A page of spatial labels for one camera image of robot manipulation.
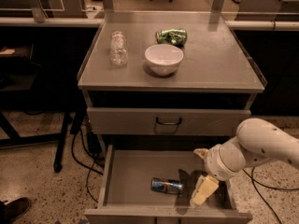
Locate open grey middle drawer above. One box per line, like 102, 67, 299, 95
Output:
85, 146, 252, 224

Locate black cable right floor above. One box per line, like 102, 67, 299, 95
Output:
242, 166, 299, 224

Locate black cable left floor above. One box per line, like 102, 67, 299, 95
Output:
70, 123, 106, 204

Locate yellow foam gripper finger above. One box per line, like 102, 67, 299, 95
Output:
190, 175, 219, 207
193, 148, 208, 160

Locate black power adapter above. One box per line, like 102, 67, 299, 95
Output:
87, 132, 101, 154

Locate black shoe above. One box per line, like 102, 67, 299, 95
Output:
0, 197, 31, 224

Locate blue silver redbull can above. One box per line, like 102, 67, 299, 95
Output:
150, 178, 184, 194

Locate black drawer handle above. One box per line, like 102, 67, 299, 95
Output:
156, 117, 182, 126

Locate green crushed soda can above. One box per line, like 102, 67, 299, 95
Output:
156, 29, 187, 47

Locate grey drawer cabinet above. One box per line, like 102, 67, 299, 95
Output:
78, 12, 264, 224

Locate closed grey top drawer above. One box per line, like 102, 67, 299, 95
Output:
87, 107, 250, 136

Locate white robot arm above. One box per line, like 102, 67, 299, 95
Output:
190, 119, 299, 207

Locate black cable floor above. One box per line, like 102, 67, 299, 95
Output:
70, 123, 106, 204
242, 166, 299, 224

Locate white ceramic bowl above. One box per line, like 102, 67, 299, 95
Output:
145, 44, 184, 77

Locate clear plastic water bottle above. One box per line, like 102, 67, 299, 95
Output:
110, 31, 128, 67

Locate black table frame left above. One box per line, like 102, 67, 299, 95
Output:
0, 44, 87, 174

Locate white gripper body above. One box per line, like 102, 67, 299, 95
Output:
204, 137, 246, 181

